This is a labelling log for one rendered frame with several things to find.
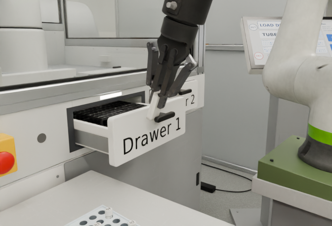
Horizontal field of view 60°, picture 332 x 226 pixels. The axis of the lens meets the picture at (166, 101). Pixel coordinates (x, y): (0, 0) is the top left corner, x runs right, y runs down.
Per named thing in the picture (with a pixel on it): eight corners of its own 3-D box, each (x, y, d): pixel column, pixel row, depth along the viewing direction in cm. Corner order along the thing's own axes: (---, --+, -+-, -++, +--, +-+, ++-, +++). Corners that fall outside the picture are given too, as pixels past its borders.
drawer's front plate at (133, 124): (185, 132, 85) (186, 96, 83) (114, 168, 62) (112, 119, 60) (180, 131, 86) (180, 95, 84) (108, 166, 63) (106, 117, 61)
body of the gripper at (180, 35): (155, 12, 58) (144, 55, 62) (189, 26, 54) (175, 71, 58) (176, 14, 64) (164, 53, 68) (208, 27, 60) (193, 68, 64)
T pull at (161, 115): (175, 116, 73) (175, 111, 73) (157, 123, 67) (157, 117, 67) (164, 114, 75) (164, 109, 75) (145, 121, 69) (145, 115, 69)
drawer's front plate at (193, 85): (197, 106, 118) (198, 80, 116) (154, 123, 95) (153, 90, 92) (193, 106, 119) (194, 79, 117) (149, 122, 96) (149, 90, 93)
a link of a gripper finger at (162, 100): (166, 86, 65) (176, 92, 64) (160, 105, 67) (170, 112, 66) (162, 87, 64) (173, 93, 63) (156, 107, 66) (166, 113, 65)
